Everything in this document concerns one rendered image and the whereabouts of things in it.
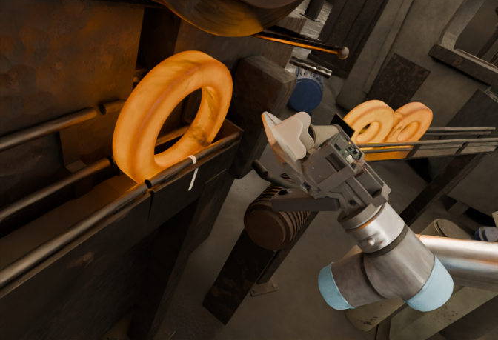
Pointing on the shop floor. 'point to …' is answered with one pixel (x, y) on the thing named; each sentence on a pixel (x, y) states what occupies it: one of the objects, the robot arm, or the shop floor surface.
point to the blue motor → (306, 91)
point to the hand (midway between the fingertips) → (266, 121)
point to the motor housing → (253, 252)
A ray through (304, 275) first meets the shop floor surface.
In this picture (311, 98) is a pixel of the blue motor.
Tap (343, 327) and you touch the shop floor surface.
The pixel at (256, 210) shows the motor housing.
